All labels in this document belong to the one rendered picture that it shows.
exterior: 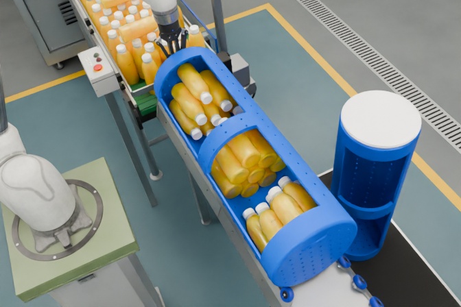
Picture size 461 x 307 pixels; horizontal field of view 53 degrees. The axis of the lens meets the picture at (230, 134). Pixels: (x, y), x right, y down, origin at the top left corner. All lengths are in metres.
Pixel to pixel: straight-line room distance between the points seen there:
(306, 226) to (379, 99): 0.73
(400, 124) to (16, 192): 1.25
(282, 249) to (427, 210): 1.66
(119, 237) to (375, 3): 3.19
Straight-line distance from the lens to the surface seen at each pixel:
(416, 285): 2.40
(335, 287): 1.48
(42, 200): 1.39
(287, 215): 1.30
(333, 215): 1.25
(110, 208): 1.54
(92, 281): 1.69
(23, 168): 1.38
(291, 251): 1.22
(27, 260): 1.56
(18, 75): 4.04
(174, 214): 2.73
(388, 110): 1.76
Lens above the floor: 2.29
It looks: 49 degrees down
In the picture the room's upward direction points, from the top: 8 degrees counter-clockwise
